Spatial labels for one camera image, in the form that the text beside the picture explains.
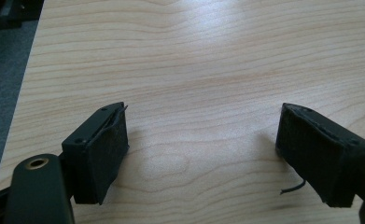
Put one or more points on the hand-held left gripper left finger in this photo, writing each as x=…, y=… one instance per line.
x=95, y=155

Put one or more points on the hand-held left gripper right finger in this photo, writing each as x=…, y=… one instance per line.
x=320, y=152

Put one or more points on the dark metal stand base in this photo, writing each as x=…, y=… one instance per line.
x=9, y=12

